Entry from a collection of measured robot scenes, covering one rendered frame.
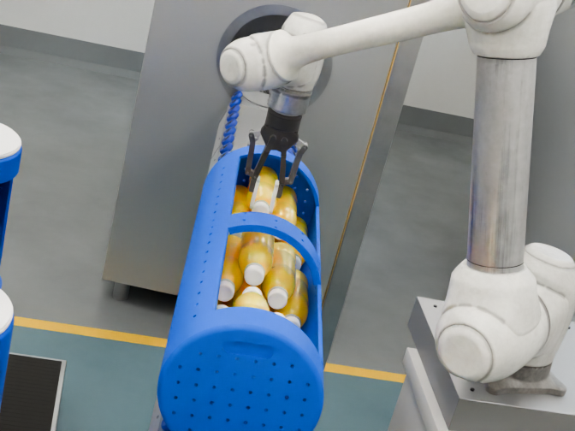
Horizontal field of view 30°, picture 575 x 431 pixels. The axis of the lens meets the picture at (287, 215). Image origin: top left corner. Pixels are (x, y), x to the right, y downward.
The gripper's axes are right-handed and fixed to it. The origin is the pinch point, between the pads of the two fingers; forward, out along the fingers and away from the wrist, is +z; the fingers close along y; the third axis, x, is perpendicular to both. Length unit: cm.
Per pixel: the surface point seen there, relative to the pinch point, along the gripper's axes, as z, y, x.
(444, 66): 69, -120, -457
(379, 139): 5, -33, -74
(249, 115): 25, 4, -130
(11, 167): 20, 61, -29
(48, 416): 104, 44, -48
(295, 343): -2, -7, 65
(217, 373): 7, 4, 66
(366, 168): 14, -31, -74
